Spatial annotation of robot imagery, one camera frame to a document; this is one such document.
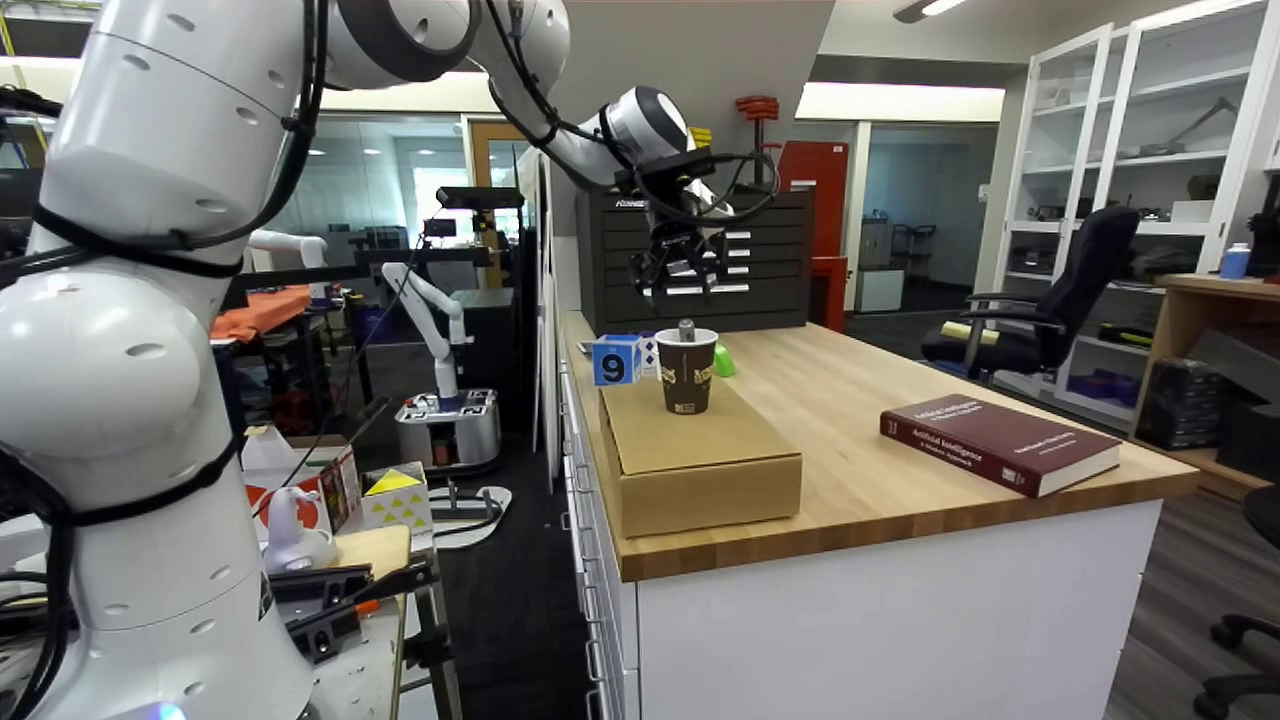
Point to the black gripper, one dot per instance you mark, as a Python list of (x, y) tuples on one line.
[(685, 213)]

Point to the black marker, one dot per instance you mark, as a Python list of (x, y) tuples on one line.
[(685, 331)]

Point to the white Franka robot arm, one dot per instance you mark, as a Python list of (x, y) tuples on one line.
[(107, 375)]

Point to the small white robot arm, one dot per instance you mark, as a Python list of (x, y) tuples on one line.
[(437, 325)]

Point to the brown paper coffee cup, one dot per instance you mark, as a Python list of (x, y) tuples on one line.
[(689, 379)]

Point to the blue cup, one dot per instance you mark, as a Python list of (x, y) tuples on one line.
[(1233, 263)]

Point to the black drawer cabinet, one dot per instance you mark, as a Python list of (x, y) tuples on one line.
[(775, 264)]

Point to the blue number cube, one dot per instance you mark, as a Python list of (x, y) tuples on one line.
[(613, 360)]

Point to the yellow sign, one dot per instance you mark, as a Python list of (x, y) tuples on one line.
[(703, 137)]

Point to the red cabinet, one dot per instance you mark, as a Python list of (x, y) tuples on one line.
[(819, 226)]

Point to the flat cardboard box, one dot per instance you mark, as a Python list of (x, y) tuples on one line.
[(693, 471)]

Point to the yellow white cube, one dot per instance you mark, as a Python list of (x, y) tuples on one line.
[(397, 501)]

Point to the dark red hardcover book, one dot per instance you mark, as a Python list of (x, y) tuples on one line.
[(1000, 446)]

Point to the orange cloth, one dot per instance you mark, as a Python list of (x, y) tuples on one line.
[(267, 312)]

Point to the black office chair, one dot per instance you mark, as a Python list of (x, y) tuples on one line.
[(1080, 285)]

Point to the white counter cabinet base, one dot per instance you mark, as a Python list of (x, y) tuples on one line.
[(904, 627)]

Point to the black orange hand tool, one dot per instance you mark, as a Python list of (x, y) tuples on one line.
[(333, 600)]

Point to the white glass door shelf cabinet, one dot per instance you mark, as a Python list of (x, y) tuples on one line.
[(1160, 135)]

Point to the wooden shelf desk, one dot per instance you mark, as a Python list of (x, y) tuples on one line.
[(1201, 334)]

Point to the black swivel chair base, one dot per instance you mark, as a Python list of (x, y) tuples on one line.
[(1242, 640)]

